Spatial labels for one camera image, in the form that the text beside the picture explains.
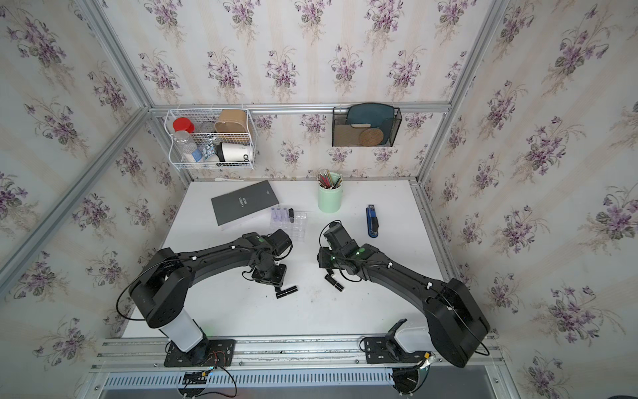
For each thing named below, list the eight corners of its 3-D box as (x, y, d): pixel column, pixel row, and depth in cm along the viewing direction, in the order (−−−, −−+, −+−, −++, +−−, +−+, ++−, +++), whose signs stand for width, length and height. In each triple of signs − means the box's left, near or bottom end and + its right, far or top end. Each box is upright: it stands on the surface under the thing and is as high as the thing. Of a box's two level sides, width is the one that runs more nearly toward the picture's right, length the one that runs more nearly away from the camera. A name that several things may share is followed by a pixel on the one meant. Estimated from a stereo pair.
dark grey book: (219, 225, 103) (217, 222, 101) (212, 202, 112) (210, 198, 109) (278, 203, 111) (277, 200, 109) (268, 183, 119) (267, 179, 117)
